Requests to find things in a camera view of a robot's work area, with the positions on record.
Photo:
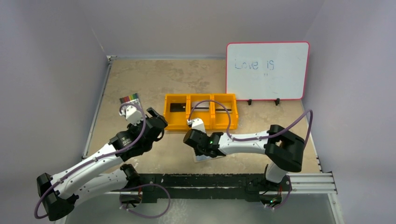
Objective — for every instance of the beige leather card holder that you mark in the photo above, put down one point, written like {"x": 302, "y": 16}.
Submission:
{"x": 202, "y": 158}

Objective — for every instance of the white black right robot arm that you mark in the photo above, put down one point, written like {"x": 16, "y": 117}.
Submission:
{"x": 284, "y": 148}

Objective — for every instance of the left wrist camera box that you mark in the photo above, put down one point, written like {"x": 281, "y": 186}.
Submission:
{"x": 131, "y": 112}

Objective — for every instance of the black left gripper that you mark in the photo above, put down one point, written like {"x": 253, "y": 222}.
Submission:
{"x": 152, "y": 112}

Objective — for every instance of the black magnetic stripe card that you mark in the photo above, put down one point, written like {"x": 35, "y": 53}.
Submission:
{"x": 177, "y": 107}

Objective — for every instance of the right aluminium frame rail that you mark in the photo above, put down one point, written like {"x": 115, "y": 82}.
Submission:
{"x": 313, "y": 183}

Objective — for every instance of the black front table rail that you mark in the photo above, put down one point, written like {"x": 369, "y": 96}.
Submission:
{"x": 248, "y": 187}

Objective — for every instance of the pink-framed whiteboard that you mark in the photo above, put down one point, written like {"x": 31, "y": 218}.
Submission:
{"x": 267, "y": 71}

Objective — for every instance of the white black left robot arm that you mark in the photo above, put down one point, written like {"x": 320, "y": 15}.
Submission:
{"x": 105, "y": 170}

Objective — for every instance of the silver magnetic stripe card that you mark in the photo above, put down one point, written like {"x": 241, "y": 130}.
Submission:
{"x": 204, "y": 106}

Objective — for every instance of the gold magnetic stripe card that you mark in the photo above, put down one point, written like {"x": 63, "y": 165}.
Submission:
{"x": 223, "y": 109}

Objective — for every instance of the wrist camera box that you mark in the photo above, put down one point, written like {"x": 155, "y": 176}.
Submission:
{"x": 196, "y": 124}
{"x": 131, "y": 112}

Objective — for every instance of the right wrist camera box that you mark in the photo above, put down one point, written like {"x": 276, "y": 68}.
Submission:
{"x": 196, "y": 124}

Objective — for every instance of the yellow three-compartment bin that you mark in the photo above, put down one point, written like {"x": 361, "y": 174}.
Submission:
{"x": 177, "y": 121}

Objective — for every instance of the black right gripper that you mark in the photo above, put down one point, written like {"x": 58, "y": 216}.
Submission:
{"x": 192, "y": 138}

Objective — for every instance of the marker pen pack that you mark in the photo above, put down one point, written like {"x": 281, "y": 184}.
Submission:
{"x": 134, "y": 98}

